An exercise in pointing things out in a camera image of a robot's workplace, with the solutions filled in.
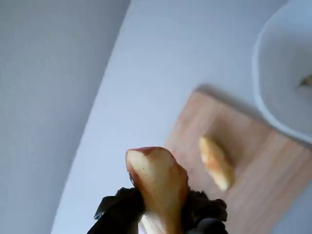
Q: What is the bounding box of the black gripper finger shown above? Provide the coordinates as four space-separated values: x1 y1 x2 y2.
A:
182 191 228 234
87 186 147 234

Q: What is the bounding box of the yellow apple slice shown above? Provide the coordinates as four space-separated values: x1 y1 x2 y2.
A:
125 146 190 234
199 136 236 192

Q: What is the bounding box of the wooden cutting board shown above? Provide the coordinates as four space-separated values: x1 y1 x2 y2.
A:
164 91 312 234

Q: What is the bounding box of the white bowl with butterfly print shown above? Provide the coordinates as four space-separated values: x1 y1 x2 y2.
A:
252 0 312 145

